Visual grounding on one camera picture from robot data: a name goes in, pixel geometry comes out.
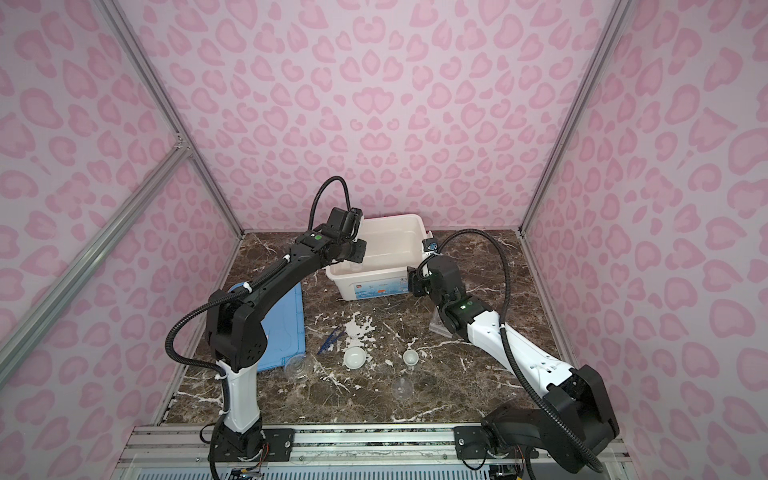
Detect clear round dish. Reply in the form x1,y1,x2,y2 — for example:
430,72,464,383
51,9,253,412
392,377,414,402

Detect clear glass beaker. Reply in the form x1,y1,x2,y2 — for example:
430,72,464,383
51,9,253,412
283,354,314,383

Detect clear test tube rack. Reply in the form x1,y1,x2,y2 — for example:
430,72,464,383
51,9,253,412
428,319,453,338

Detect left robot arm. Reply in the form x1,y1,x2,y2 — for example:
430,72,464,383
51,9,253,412
205,207,366,458

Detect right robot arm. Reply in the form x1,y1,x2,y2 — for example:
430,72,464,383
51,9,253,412
407,255,620,474

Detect white plastic storage bin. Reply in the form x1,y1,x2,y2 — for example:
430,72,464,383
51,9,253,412
325,214,432,301

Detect blue plastic tweezers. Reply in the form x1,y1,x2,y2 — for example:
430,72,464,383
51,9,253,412
317,327,346,355

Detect blue plastic bin lid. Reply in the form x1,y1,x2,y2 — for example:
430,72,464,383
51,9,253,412
256,284,306,372

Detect white funnel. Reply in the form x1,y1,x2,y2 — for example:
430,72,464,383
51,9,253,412
343,346,367,370

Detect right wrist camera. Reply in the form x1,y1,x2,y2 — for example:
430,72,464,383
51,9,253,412
422,237,439,253

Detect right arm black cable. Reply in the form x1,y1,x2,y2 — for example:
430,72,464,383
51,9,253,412
416,228,604,475

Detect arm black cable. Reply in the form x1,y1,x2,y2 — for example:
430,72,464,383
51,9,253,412
416,228,604,475
164,175,353,379

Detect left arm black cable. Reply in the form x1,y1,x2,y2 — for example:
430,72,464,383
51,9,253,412
164,175,353,379

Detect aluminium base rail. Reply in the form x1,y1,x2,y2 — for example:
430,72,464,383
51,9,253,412
110,422,628,480

